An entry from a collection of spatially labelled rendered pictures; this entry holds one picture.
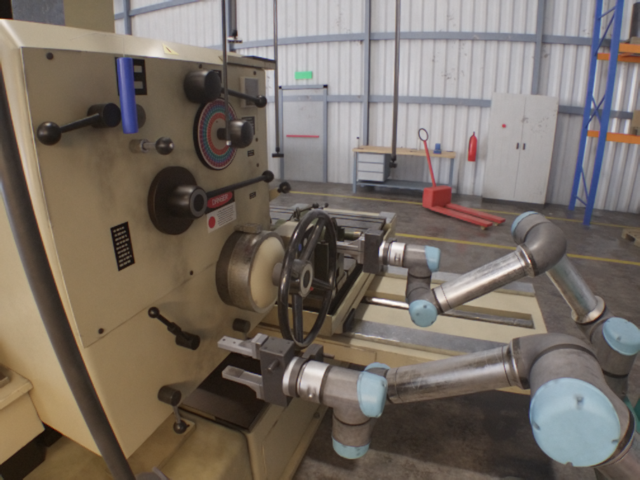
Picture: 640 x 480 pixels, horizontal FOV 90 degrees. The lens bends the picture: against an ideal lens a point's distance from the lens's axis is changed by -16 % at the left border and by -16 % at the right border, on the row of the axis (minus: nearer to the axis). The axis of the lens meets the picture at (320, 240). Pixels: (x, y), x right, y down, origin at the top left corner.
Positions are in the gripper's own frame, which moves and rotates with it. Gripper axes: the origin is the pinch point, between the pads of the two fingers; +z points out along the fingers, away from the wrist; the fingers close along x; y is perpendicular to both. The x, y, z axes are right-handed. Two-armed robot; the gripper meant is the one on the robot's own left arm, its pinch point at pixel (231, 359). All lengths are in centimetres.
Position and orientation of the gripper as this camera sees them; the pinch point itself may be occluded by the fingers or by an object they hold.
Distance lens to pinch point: 80.4
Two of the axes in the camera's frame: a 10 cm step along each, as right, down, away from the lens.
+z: -9.4, -1.2, 3.3
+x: 0.0, 9.4, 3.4
